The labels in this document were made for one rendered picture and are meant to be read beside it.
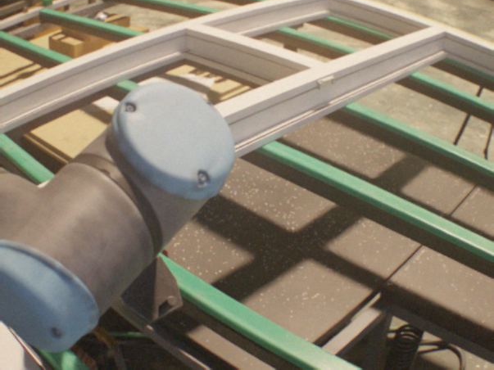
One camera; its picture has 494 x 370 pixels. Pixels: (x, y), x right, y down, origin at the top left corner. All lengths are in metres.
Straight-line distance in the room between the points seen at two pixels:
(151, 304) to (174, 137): 0.19
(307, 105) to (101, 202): 0.85
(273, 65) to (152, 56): 0.29
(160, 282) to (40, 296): 0.23
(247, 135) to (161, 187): 0.70
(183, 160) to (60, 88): 0.93
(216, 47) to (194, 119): 1.00
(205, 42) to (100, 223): 1.10
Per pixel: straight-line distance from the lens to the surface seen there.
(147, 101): 0.44
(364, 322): 1.21
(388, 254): 1.33
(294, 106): 1.18
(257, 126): 1.12
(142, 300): 0.56
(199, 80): 1.95
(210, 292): 0.80
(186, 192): 0.42
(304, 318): 1.16
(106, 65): 1.39
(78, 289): 0.37
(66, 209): 0.39
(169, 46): 1.49
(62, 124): 1.78
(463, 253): 0.94
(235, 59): 1.41
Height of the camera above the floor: 1.39
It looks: 30 degrees down
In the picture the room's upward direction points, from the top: straight up
